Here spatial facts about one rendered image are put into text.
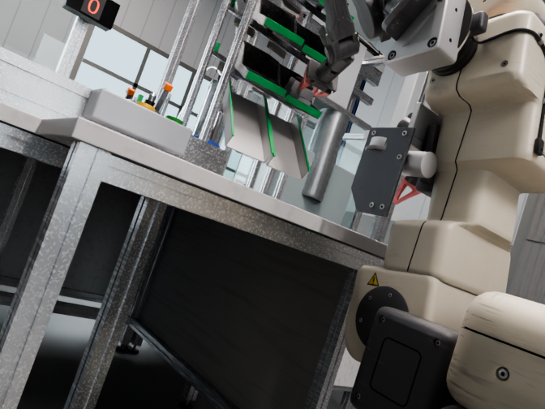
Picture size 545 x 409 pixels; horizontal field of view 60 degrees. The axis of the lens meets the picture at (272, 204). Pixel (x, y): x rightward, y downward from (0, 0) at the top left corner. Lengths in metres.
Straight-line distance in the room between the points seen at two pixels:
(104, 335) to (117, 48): 4.01
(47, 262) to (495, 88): 0.70
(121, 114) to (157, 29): 4.09
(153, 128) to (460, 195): 0.61
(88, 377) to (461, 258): 0.77
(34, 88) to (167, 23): 4.14
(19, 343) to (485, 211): 0.71
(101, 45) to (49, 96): 3.82
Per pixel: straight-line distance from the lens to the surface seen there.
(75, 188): 0.72
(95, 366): 1.11
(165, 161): 0.74
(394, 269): 0.80
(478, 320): 0.54
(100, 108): 1.00
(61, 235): 0.73
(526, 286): 3.55
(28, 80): 1.04
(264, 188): 2.21
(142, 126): 1.03
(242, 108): 1.50
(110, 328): 1.09
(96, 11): 1.38
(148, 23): 5.06
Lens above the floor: 0.78
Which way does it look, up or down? 4 degrees up
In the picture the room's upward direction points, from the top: 19 degrees clockwise
